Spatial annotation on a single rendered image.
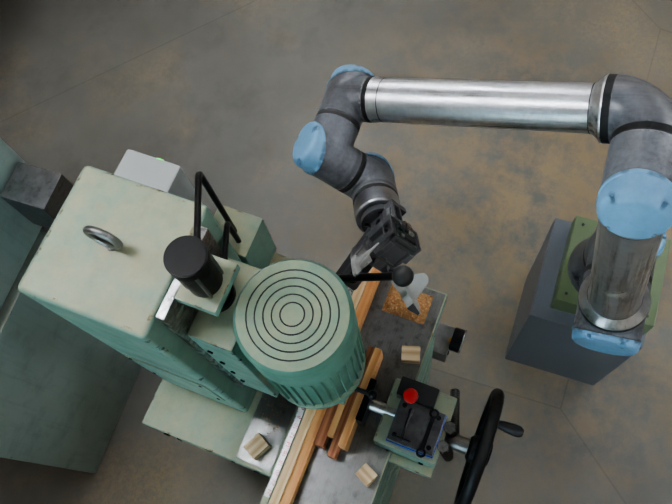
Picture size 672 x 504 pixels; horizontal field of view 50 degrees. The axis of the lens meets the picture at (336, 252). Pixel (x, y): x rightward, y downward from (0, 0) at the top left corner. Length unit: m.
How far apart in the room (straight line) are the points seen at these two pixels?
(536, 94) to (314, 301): 0.55
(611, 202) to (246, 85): 2.10
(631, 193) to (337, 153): 0.53
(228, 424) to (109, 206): 0.76
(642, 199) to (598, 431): 1.50
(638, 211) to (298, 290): 0.53
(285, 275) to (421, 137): 1.86
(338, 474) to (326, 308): 0.63
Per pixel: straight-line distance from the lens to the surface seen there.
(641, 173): 1.20
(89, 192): 1.18
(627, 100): 1.27
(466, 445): 1.68
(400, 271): 1.14
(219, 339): 1.14
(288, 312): 1.04
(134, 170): 1.22
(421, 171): 2.80
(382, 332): 1.65
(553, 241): 2.13
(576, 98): 1.30
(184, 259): 0.97
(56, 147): 3.18
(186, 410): 1.79
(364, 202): 1.37
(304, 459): 1.57
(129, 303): 1.09
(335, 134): 1.40
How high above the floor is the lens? 2.49
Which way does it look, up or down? 69 degrees down
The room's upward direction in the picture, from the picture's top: 15 degrees counter-clockwise
